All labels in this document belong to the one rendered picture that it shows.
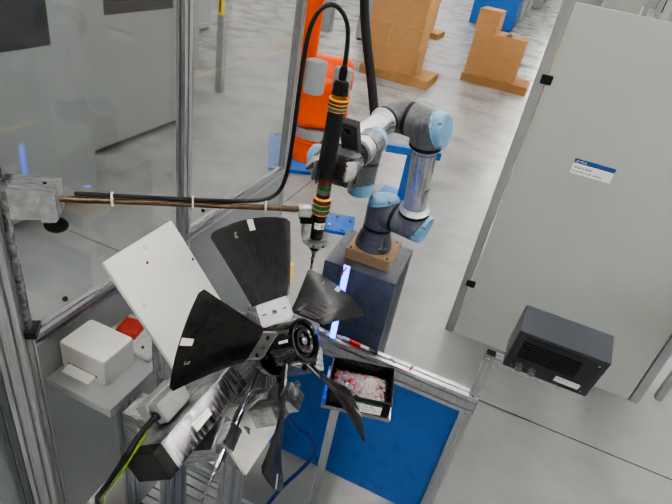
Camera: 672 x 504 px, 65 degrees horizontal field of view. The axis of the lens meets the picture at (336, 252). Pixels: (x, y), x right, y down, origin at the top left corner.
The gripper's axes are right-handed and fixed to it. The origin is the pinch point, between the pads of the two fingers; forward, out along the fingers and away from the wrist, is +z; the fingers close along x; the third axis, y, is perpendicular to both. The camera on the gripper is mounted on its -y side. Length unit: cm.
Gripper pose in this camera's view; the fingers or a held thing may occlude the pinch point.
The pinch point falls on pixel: (327, 170)
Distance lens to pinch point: 119.8
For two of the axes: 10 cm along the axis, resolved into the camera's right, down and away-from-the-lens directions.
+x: -9.1, -3.4, 2.5
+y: -1.6, 8.3, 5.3
